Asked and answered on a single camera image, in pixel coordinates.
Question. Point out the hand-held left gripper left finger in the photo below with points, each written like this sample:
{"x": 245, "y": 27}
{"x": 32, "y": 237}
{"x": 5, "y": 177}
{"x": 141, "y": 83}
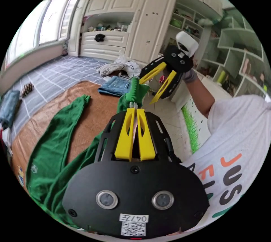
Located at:
{"x": 123, "y": 138}

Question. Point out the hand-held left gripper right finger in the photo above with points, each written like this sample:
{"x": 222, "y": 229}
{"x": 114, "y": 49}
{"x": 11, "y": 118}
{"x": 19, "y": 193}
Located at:
{"x": 146, "y": 140}

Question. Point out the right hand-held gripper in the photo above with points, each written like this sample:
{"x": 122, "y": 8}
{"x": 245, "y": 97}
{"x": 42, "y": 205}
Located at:
{"x": 180, "y": 61}

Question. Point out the green sweatpants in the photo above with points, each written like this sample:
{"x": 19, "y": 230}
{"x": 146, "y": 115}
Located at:
{"x": 53, "y": 140}

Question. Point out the person's right forearm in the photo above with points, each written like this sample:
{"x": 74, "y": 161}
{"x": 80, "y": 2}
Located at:
{"x": 201, "y": 97}

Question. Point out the person's right hand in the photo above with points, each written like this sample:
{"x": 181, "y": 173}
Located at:
{"x": 190, "y": 75}

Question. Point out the bed with woven mat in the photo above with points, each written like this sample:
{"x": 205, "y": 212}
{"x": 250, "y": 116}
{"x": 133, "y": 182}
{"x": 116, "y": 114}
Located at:
{"x": 95, "y": 106}

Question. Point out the blue jeans with stitched pockets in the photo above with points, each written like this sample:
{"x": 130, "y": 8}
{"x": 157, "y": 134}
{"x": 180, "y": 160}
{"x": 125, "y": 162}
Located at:
{"x": 115, "y": 86}

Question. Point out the white knitted garment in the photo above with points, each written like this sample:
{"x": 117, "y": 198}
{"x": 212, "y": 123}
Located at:
{"x": 112, "y": 67}

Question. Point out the cream cupboard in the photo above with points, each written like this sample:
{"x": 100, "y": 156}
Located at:
{"x": 131, "y": 23}

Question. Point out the person's body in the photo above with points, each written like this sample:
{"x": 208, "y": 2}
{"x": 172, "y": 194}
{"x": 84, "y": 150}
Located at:
{"x": 235, "y": 150}

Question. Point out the pile of clothes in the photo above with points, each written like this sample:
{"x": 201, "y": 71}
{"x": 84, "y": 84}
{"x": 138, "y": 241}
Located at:
{"x": 4, "y": 140}

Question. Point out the folded pale blue jeans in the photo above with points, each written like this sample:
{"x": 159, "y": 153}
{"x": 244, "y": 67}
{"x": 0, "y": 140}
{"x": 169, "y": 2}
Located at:
{"x": 8, "y": 106}

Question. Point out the window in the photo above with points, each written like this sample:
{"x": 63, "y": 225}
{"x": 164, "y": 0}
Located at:
{"x": 42, "y": 25}

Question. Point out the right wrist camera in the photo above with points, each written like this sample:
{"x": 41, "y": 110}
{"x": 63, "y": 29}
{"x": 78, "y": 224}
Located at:
{"x": 187, "y": 42}

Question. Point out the pale green wall shelf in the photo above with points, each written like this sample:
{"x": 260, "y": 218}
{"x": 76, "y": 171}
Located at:
{"x": 235, "y": 55}

